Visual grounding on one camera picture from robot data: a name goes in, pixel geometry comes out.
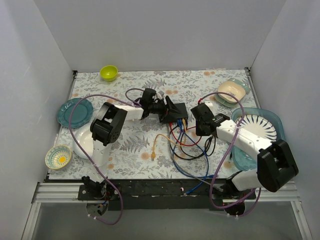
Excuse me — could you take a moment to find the floral table mat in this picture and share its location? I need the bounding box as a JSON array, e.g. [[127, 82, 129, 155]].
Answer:
[[48, 69, 261, 180]]

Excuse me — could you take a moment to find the blue ethernet cable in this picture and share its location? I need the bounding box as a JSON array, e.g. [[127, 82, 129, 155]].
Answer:
[[172, 120, 216, 196]]

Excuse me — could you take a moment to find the teal scalloped plate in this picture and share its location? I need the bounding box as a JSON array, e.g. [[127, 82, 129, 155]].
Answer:
[[57, 98, 94, 129]]

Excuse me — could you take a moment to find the aluminium frame rail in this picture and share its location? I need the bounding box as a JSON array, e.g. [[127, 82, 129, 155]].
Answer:
[[31, 181, 301, 203]]

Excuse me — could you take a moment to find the teal plastic tub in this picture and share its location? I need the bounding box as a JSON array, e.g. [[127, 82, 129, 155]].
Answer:
[[231, 107, 285, 171]]

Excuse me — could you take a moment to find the black ethernet cable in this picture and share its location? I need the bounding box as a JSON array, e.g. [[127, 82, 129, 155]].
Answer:
[[168, 122, 216, 161]]

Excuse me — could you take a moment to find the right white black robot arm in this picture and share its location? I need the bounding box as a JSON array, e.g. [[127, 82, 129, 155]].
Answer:
[[191, 103, 299, 199]]

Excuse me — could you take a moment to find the cream square bowl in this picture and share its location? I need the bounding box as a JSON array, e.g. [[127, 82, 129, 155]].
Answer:
[[217, 81, 246, 104]]

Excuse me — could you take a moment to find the black network switch box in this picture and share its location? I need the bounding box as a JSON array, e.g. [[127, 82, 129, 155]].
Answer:
[[159, 102, 188, 124]]

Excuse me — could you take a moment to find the yellow ethernet cable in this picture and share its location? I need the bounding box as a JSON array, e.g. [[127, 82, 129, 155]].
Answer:
[[150, 119, 188, 161]]

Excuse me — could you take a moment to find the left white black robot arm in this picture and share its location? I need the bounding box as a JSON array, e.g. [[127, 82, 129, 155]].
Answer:
[[89, 88, 188, 200]]

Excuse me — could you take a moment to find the white blue striped plate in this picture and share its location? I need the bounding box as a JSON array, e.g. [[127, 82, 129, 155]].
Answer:
[[240, 114, 277, 141]]

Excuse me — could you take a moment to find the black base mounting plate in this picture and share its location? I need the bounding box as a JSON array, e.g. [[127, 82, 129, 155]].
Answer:
[[77, 179, 256, 211]]

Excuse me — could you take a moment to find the lime green bowl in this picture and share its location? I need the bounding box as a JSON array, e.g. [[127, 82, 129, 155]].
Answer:
[[100, 65, 118, 82]]

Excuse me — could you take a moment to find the pale green square plate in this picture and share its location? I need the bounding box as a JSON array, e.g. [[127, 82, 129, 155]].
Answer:
[[214, 78, 250, 108]]

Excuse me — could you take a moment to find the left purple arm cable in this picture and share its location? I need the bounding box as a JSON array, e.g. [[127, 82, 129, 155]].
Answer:
[[68, 88, 146, 226]]

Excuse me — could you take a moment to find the yellow teal patterned bowl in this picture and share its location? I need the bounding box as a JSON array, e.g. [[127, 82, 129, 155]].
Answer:
[[44, 145, 72, 170]]

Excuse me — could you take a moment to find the white round plate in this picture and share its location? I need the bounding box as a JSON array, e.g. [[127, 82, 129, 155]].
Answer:
[[72, 123, 94, 159]]

